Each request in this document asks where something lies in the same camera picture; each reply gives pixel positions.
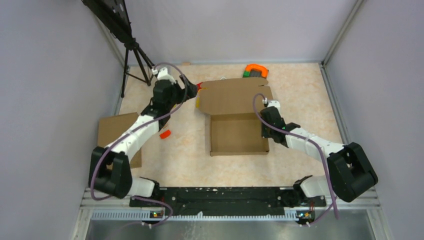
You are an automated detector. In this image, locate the large cardboard box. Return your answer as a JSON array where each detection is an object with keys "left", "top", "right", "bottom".
[{"left": 197, "top": 77, "right": 273, "bottom": 157}]

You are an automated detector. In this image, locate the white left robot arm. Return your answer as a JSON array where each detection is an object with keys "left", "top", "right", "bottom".
[{"left": 88, "top": 74, "right": 198, "bottom": 207}]

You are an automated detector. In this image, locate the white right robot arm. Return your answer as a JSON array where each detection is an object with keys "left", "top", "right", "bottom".
[{"left": 257, "top": 106, "right": 379, "bottom": 206}]

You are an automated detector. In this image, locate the small folded cardboard box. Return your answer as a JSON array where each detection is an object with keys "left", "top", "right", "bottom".
[{"left": 97, "top": 112, "right": 139, "bottom": 147}]

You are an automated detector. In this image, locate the orange rectangular block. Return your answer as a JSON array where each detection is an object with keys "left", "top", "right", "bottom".
[{"left": 159, "top": 129, "right": 172, "bottom": 139}]

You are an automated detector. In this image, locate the green small toy brick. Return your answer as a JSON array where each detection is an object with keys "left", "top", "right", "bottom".
[{"left": 242, "top": 71, "right": 250, "bottom": 78}]

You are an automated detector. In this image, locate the orange arch toy block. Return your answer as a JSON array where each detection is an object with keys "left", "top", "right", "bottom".
[{"left": 244, "top": 63, "right": 269, "bottom": 79}]

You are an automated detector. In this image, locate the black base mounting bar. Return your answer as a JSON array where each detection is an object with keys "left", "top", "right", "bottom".
[{"left": 129, "top": 186, "right": 327, "bottom": 217}]

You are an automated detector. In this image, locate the black tripod stand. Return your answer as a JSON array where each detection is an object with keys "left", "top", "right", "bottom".
[{"left": 83, "top": 0, "right": 155, "bottom": 98}]

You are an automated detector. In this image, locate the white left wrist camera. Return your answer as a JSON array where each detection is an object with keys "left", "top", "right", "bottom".
[{"left": 151, "top": 67, "right": 177, "bottom": 84}]

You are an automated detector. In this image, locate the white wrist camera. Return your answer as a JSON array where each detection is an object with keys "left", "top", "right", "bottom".
[
  {"left": 151, "top": 67, "right": 177, "bottom": 84},
  {"left": 262, "top": 97, "right": 281, "bottom": 112}
]

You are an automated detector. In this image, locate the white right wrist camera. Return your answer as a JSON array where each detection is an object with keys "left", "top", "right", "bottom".
[{"left": 262, "top": 97, "right": 281, "bottom": 112}]

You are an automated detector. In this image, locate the aluminium front rail frame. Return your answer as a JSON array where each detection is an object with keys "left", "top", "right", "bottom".
[{"left": 72, "top": 186, "right": 392, "bottom": 240}]

